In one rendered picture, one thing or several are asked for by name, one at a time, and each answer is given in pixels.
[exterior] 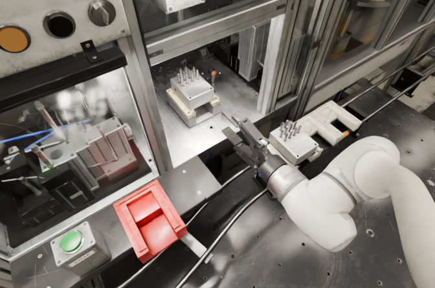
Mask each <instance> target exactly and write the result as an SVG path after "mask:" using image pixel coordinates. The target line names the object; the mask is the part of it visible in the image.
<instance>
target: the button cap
mask: <svg viewBox="0 0 435 288"><path fill-rule="evenodd" d="M81 242H82V235H81V234H80V233H79V232H75V231H74V232H70V233H68V234H66V235H65V236H64V237H63V239H62V241H61V248H62V249H63V250H64V251H65V252H72V251H74V250H76V249H77V248H78V247H79V246H80V244H81Z"/></svg>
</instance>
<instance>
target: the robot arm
mask: <svg viewBox="0 0 435 288"><path fill-rule="evenodd" d="M222 114H223V115H224V116H225V117H226V118H227V119H228V120H229V121H230V122H231V123H232V124H233V125H234V126H235V127H236V128H237V127H238V128H239V129H240V131H241V132H242V133H243V135H244V137H245V138H246V139H247V142H248V143H249V144H250V147H248V146H247V145H245V144H244V143H242V142H243V141H242V139H241V138H240V137H239V136H238V135H237V134H236V133H235V132H234V131H233V130H232V129H231V128H230V127H229V126H228V127H226V128H225V129H222V130H221V132H222V133H223V134H224V135H225V136H226V137H227V138H228V139H229V140H230V141H231V143H232V144H233V145H234V146H235V147H233V149H234V151H235V150H237V151H236V153H237V154H238V155H239V156H240V157H241V158H242V159H243V160H244V161H245V162H246V163H247V164H249V165H250V166H251V167H252V168H253V170H254V171H255V172H256V173H258V174H259V176H260V177H261V178H262V179H263V180H264V181H265V182H266V183H267V188H268V189H269V191H270V192H271V193H272V194H273V195H274V196H275V197H276V198H277V200H278V201H279V202H280V203H281V204H282V205H283V207H284V208H285V210H286V212H287V214H288V216H289V217H290V218H291V220H292V221H293V222H294V223H295V225H296V226H297V227H298V228H299V229H300V230H301V231H302V232H303V233H304V234H305V235H306V236H307V237H309V238H310V239H311V240H312V241H314V242H315V243H316V244H317V245H318V246H320V247H321V248H323V249H324V250H327V251H330V252H338V251H340V250H342V249H343V248H345V247H346V246H347V245H348V244H349V243H350V242H351V241H352V240H353V239H354V238H355V236H356V235H357V230H356V227H355V223H354V221H353V219H352V218H351V217H350V215H349V213H350V211H351V210H352V209H353V208H354V207H355V206H356V205H357V204H358V203H360V202H361V201H362V200H365V201H368V200H371V199H382V198H385V197H388V196H389V195H391V198H392V203H393V206H394V212H395V215H396V221H397V226H398V229H399V235H400V238H401V244H402V247H403V252H404V255H405V259H406V262H407V265H408V268H409V271H410V273H411V276H412V278H413V280H414V282H415V284H416V287H417V288H435V202H434V201H433V199H432V197H431V195H430V194H429V191H428V190H427V188H426V186H425V185H424V184H423V182H422V181H421V179H420V178H419V177H418V176H417V175H416V174H414V173H413V172H412V171H410V170H408V169H407V168H405V167H403V166H400V165H399V162H400V153H399V150H398V149H397V147H396V145H395V144H394V143H393V142H391V141H390V140H388V139H387V138H384V137H378V136H371V137H366V138H362V139H361V140H358V141H357V142H354V143H353V144H352V145H351V146H349V147H348V148H346V149H345V150H344V151H343V152H342V153H340V154H339V155H338V156H337V157H335V158H334V159H333V160H332V161H331V162H330V163H329V165H328V166H327V168H326V169H325V170H324V171H323V172H322V173H320V174H319V175H318V176H316V177H315V178H313V179H312V180H308V179H307V178H306V176H305V175H303V174H302V173H301V172H300V171H299V170H298V169H297V168H296V167H295V166H294V165H293V164H288V163H286V161H284V160H283V158H281V156H279V155H273V154H271V152H270V151H269V149H268V148H267V145H269V144H270V142H269V141H268V140H267V139H266V138H265V137H264V136H263V135H262V134H261V133H260V132H259V131H258V129H257V128H256V127H255V126H254V124H253V123H252V122H251V121H250V120H249V119H248V118H247V117H245V118H244V119H242V118H241V117H240V116H239V115H237V114H236V113H235V112H234V111H233V110H232V109H231V108H230V107H229V108H227V109H225V110H223V111H222ZM256 145H258V146H256ZM254 146H256V147H255V148H254Z"/></svg>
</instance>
